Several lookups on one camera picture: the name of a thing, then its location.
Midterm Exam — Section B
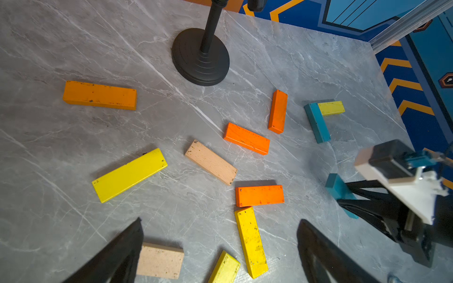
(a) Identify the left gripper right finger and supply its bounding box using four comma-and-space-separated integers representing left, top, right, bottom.
297, 219, 377, 283

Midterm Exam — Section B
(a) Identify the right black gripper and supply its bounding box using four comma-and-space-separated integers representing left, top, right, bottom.
337, 180, 453, 268

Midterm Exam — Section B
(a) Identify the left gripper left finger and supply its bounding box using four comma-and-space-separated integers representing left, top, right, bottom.
65, 218, 144, 283

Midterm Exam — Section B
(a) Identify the teal block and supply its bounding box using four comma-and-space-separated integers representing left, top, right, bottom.
304, 103, 331, 144
325, 173, 356, 200

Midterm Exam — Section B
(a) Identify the yellow block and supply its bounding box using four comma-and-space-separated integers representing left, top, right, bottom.
235, 207, 268, 279
92, 148, 168, 204
318, 101, 345, 116

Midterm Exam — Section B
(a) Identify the orange block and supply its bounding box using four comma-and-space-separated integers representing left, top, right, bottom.
235, 185, 285, 208
224, 123, 270, 155
268, 90, 288, 134
63, 81, 138, 110

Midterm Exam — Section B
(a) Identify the tan block lower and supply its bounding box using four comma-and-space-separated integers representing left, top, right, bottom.
136, 242, 185, 279

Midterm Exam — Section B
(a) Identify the tan block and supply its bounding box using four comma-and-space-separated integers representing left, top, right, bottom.
136, 242, 185, 279
185, 140, 238, 186

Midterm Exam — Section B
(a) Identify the yellow block upright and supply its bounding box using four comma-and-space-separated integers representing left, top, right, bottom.
235, 207, 268, 279

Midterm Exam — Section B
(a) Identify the yellow block diagonal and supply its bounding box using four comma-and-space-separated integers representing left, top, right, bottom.
208, 251, 241, 283

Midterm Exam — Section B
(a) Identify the tan block upper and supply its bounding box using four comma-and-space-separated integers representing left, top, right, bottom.
185, 140, 238, 186

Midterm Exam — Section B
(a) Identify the black microphone on stand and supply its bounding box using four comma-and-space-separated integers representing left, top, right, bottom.
172, 0, 230, 86

